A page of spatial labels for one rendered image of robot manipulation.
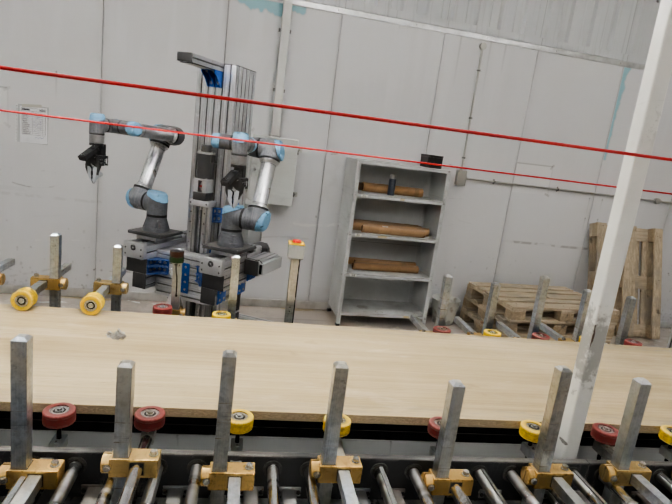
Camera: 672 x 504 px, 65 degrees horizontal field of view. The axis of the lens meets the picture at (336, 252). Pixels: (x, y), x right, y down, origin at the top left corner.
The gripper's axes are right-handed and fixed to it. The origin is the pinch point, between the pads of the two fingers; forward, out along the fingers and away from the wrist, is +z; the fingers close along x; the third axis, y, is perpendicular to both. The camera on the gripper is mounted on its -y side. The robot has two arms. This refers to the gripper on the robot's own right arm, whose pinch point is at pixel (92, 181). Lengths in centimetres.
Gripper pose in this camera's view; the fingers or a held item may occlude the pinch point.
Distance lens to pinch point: 309.3
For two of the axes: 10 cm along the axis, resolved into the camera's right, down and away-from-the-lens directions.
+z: -1.2, 9.7, 2.0
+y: 3.1, -1.6, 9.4
